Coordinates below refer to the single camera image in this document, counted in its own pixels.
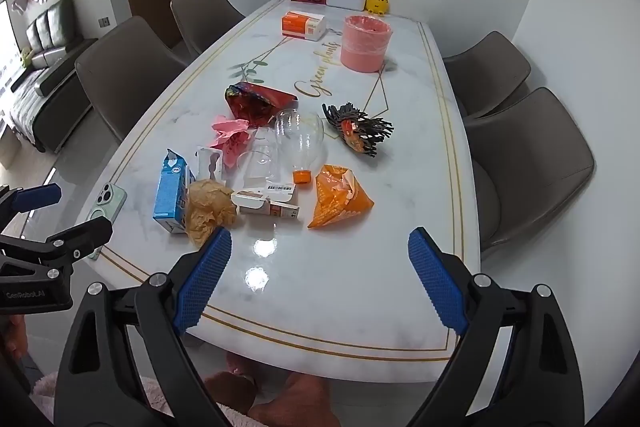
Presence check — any crumpled pink paper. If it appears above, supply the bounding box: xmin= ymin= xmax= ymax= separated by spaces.
xmin=210 ymin=117 xmax=252 ymax=168

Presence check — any person's bare leg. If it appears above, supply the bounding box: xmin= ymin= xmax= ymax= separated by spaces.
xmin=247 ymin=372 xmax=346 ymax=427
xmin=202 ymin=369 xmax=263 ymax=415

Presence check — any grey-brown dining chair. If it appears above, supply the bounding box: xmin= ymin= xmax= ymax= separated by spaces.
xmin=462 ymin=87 xmax=596 ymax=254
xmin=442 ymin=31 xmax=532 ymax=118
xmin=170 ymin=0 xmax=246 ymax=58
xmin=75 ymin=16 xmax=189 ymax=144

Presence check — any clear plastic cup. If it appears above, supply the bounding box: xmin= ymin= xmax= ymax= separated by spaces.
xmin=235 ymin=127 xmax=281 ymax=192

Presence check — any red foil snack bag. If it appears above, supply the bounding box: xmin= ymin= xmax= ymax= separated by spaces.
xmin=223 ymin=83 xmax=299 ymax=128

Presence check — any crumpled brown paper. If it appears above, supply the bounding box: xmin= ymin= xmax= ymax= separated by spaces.
xmin=185 ymin=178 xmax=238 ymax=248

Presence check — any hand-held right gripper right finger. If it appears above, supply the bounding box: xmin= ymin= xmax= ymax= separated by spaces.
xmin=407 ymin=227 xmax=585 ymax=427

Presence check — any clear plastic bottle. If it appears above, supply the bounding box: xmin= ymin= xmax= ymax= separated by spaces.
xmin=274 ymin=108 xmax=326 ymax=185

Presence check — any blue milk carton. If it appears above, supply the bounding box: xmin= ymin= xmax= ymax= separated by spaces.
xmin=152 ymin=149 xmax=197 ymax=235

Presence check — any orange snack bag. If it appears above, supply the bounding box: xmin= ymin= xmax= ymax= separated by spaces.
xmin=306 ymin=164 xmax=376 ymax=230

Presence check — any orange and white tissue box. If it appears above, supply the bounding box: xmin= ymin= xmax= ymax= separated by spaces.
xmin=281 ymin=10 xmax=328 ymax=42

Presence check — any black shredded paper bundle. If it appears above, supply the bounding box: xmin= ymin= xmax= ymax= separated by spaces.
xmin=321 ymin=102 xmax=395 ymax=159

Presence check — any dark grey sofa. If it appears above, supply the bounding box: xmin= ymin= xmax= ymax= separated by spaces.
xmin=6 ymin=0 xmax=101 ymax=154

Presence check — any green smartphone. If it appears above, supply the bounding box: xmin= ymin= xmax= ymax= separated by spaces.
xmin=87 ymin=183 xmax=128 ymax=262

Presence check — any pink waste bin with liner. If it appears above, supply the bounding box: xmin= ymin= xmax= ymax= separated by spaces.
xmin=340 ymin=14 xmax=394 ymax=73

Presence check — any white and brown flat carton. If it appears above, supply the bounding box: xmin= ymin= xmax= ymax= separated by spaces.
xmin=231 ymin=184 xmax=302 ymax=222

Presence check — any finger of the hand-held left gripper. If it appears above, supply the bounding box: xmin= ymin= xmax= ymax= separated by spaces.
xmin=0 ymin=215 xmax=114 ymax=275
xmin=0 ymin=183 xmax=63 ymax=222

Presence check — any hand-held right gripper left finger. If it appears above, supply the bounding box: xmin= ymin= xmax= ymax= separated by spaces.
xmin=52 ymin=227 xmax=233 ymax=427

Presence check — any white and pink small box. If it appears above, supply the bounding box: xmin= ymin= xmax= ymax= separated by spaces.
xmin=194 ymin=146 xmax=224 ymax=182

